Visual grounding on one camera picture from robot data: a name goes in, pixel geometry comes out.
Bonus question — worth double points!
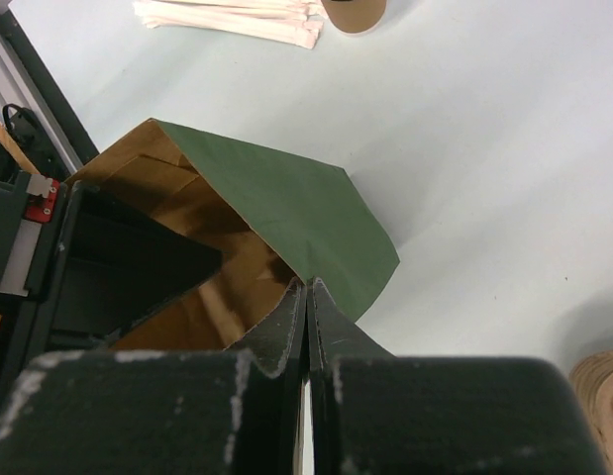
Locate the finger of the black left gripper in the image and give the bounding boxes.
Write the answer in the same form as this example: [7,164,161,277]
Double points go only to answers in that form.
[48,187,223,346]

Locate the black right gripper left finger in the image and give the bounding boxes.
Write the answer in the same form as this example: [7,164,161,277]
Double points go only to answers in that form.
[0,281,306,474]

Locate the brown pulp cup carrier stack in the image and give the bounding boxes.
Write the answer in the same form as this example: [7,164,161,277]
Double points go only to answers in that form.
[569,350,613,474]

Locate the green paper bag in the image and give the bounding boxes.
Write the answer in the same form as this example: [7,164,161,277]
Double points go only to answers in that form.
[75,119,399,350]

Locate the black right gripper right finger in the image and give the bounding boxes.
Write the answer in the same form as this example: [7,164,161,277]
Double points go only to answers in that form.
[308,278,606,474]

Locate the white paper stick packets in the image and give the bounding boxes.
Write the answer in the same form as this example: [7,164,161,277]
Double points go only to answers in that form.
[133,1,328,49]

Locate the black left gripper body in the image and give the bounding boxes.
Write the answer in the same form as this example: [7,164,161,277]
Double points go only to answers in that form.
[0,171,78,396]

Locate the brown paper coffee cup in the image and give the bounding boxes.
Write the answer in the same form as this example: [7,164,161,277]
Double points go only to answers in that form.
[322,0,387,34]

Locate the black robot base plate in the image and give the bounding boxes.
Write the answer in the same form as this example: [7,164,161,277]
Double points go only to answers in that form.
[0,1,98,175]

